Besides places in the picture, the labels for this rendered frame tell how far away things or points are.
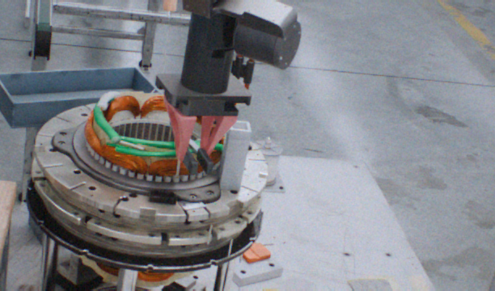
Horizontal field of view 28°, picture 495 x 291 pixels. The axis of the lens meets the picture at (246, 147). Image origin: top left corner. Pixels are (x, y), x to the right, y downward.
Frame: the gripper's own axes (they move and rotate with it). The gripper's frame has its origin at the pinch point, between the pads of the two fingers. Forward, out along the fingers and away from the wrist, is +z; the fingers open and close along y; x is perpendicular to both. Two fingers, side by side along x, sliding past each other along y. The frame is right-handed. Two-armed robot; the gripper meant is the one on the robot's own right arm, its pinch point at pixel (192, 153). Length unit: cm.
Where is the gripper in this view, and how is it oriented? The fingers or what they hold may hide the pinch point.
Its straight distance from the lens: 121.2
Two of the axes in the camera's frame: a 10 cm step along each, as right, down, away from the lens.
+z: -1.8, 8.9, 4.1
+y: 9.1, -0.1, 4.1
